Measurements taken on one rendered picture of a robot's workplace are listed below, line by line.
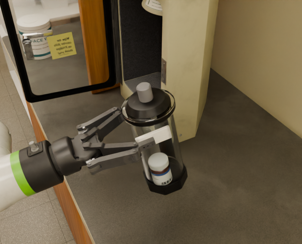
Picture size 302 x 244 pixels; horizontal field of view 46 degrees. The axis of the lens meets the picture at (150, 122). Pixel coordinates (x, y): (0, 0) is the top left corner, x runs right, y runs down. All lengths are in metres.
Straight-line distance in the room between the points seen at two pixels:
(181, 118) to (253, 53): 0.40
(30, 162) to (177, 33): 0.44
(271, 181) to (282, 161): 0.09
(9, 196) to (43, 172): 0.08
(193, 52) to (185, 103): 0.16
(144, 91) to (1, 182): 0.31
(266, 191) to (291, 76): 0.39
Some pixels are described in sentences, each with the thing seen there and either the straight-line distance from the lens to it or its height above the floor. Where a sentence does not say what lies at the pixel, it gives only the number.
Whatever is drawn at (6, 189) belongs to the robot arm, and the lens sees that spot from 0.71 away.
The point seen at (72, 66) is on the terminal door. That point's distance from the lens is 1.17.
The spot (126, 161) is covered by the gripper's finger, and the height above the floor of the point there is 1.20.
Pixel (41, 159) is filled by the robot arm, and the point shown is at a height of 1.20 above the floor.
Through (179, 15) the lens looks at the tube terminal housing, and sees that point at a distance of 0.85.
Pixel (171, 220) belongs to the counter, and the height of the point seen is 0.94.
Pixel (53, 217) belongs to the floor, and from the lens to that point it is 2.13.
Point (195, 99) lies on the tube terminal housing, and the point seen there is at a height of 1.09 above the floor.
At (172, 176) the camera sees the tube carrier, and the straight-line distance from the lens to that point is 0.79.
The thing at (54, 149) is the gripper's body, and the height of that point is 1.21.
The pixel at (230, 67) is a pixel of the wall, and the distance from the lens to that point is 1.41.
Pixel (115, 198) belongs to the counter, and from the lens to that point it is 0.94.
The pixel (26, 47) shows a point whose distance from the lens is 1.10.
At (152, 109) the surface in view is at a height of 1.27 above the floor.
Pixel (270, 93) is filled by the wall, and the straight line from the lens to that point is 1.28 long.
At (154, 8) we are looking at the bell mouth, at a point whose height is 1.33.
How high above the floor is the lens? 1.68
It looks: 39 degrees down
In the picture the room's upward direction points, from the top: straight up
